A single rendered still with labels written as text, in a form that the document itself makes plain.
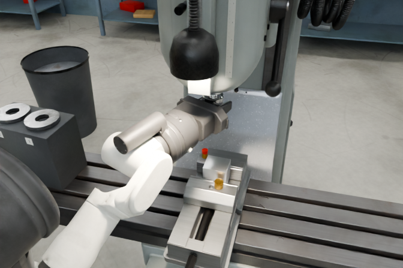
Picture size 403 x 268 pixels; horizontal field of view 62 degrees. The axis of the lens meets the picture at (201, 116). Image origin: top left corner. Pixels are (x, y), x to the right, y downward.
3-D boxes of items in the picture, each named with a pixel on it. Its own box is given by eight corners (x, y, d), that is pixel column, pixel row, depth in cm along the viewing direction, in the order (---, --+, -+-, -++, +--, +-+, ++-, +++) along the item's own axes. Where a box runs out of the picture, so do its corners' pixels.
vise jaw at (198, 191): (232, 214, 79) (233, 202, 77) (183, 202, 82) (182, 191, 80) (237, 195, 84) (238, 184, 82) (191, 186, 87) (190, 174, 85)
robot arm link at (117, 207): (179, 165, 60) (135, 232, 55) (143, 147, 65) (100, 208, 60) (165, 147, 55) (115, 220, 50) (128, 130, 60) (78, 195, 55)
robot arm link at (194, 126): (229, 103, 67) (193, 131, 59) (227, 141, 72) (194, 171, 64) (181, 85, 73) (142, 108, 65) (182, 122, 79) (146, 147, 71)
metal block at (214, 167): (225, 190, 84) (226, 172, 81) (202, 185, 86) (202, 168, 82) (229, 176, 88) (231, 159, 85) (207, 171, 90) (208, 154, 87)
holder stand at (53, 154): (62, 191, 95) (44, 135, 84) (2, 174, 101) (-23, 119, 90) (88, 164, 104) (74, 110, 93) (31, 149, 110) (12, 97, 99)
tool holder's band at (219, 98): (199, 101, 72) (199, 97, 72) (206, 91, 76) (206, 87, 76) (220, 105, 71) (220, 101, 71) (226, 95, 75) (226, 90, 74)
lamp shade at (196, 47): (168, 81, 47) (166, 38, 43) (171, 60, 53) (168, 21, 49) (220, 80, 47) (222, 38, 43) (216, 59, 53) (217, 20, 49)
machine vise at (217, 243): (225, 277, 73) (228, 247, 67) (162, 261, 77) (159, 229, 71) (250, 172, 101) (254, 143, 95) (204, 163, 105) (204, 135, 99)
